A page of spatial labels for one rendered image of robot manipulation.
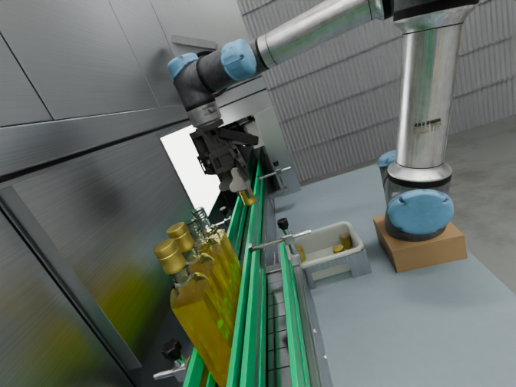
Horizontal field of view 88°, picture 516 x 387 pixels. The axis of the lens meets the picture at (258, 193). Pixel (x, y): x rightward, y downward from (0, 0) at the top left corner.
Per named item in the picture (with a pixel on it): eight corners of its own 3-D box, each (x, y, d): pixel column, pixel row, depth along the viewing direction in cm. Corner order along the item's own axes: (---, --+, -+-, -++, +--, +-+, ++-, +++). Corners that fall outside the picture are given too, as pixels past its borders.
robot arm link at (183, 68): (186, 49, 55) (157, 66, 59) (208, 102, 59) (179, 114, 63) (205, 50, 62) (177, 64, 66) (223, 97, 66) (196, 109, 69)
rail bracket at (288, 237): (259, 267, 76) (243, 229, 72) (317, 249, 73) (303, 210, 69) (259, 273, 73) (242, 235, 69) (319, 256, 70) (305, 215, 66)
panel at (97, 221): (218, 190, 130) (187, 122, 119) (224, 188, 129) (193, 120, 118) (127, 371, 45) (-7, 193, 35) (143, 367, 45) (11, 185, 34)
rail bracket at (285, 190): (269, 206, 140) (254, 167, 133) (300, 196, 137) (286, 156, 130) (269, 210, 135) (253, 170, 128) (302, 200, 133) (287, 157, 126)
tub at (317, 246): (292, 259, 96) (284, 239, 93) (354, 240, 93) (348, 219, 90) (297, 292, 80) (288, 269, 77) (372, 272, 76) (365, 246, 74)
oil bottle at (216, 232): (233, 296, 69) (198, 226, 62) (253, 290, 68) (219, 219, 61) (230, 313, 64) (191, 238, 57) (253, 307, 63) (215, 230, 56)
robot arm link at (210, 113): (206, 105, 69) (222, 97, 63) (214, 122, 71) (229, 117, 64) (181, 114, 66) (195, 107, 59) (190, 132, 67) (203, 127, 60)
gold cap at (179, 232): (180, 245, 50) (169, 225, 48) (197, 239, 49) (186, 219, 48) (173, 256, 46) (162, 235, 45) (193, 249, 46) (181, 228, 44)
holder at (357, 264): (279, 264, 97) (271, 246, 95) (354, 242, 93) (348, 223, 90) (281, 298, 81) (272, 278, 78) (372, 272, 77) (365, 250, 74)
